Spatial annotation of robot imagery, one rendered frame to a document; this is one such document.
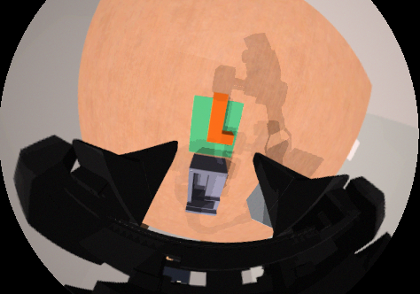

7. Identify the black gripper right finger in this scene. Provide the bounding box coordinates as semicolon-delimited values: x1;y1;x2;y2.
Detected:
253;153;349;236

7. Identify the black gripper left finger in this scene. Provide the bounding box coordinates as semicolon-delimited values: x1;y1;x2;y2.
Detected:
72;139;178;226

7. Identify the orange block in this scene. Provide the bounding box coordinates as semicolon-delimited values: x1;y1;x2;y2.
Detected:
206;93;234;146

